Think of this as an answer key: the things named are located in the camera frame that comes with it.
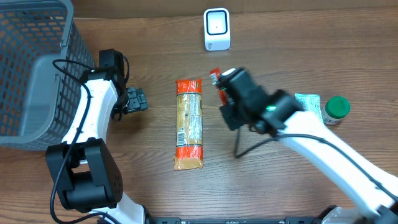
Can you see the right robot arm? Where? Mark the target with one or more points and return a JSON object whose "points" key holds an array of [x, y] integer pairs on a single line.
{"points": [[283, 118]]}

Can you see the white barcode scanner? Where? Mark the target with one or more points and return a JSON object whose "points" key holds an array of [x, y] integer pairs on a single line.
{"points": [[217, 29]]}

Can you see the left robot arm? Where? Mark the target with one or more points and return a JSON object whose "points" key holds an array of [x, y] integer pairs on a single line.
{"points": [[85, 176]]}

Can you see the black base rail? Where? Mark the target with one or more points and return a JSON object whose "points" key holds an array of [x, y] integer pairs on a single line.
{"points": [[286, 220]]}

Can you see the green lid Knorr jar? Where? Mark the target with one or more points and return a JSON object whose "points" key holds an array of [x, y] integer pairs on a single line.
{"points": [[335, 109]]}

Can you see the green wet wipes packet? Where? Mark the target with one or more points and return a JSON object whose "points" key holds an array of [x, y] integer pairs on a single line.
{"points": [[310, 102]]}

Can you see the red snack bar packet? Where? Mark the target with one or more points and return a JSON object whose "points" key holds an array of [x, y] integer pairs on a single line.
{"points": [[215, 76]]}

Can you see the grey plastic shopping basket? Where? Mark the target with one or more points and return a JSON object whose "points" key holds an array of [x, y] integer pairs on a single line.
{"points": [[41, 50]]}

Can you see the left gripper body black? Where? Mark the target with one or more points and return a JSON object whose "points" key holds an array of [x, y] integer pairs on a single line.
{"points": [[135, 100]]}

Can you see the orange noodle packet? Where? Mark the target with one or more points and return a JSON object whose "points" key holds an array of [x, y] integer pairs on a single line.
{"points": [[189, 125]]}

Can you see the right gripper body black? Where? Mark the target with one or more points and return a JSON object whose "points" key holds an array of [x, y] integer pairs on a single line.
{"points": [[232, 114]]}

